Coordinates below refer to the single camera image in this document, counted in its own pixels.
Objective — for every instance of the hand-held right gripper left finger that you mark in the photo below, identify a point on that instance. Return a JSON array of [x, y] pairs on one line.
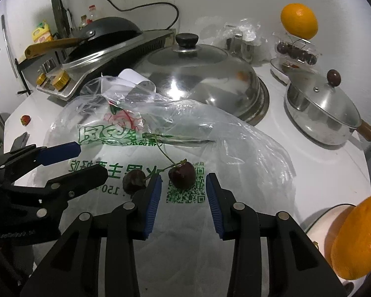
[[153, 204]]

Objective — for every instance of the dark cherry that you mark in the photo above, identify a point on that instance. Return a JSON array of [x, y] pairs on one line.
[[181, 174], [134, 181]]

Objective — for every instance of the white paper slip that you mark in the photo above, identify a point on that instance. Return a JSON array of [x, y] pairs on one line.
[[133, 77]]

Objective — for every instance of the clear plastic fruit box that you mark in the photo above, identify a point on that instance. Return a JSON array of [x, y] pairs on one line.
[[279, 37]]

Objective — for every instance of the orange with green stem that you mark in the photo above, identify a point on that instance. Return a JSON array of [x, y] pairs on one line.
[[298, 21]]

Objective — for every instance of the small red strawberry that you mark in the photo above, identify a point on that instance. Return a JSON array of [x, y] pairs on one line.
[[25, 120]]

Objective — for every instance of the small white bowl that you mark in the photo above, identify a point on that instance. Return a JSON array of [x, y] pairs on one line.
[[278, 71]]

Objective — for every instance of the small steel cup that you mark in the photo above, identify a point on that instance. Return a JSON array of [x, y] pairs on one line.
[[235, 45], [249, 49]]

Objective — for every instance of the large orange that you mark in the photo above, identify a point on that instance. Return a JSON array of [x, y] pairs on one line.
[[358, 238]]

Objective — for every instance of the crumpled clear bag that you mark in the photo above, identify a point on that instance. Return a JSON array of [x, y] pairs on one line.
[[216, 31]]

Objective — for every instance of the black umbrella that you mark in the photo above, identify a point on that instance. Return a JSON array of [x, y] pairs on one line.
[[68, 18]]

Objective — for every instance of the small steel saucepan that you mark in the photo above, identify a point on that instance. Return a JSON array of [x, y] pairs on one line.
[[321, 117]]

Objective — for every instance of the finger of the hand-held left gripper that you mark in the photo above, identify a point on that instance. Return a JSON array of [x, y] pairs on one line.
[[80, 178], [61, 154]]

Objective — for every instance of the yellow detergent bottle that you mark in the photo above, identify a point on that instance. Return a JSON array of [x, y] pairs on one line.
[[41, 32]]

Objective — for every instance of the white plate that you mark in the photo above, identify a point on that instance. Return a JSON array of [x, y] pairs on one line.
[[320, 225]]

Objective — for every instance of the heap of boxed cherries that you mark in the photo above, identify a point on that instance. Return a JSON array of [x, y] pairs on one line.
[[284, 48]]

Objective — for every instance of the printed clear plastic bag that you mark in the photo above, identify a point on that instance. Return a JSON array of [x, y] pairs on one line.
[[235, 148]]

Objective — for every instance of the steel induction cooker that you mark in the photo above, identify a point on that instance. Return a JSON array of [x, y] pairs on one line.
[[117, 55]]

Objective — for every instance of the large steel pot lid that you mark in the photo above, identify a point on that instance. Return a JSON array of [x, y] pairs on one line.
[[198, 77]]

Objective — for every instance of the black storage rack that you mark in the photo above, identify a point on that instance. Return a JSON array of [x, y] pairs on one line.
[[21, 65]]

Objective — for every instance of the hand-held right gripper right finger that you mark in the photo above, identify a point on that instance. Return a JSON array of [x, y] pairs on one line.
[[215, 207]]

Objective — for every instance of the black wok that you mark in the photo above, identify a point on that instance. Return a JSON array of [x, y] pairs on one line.
[[111, 26]]

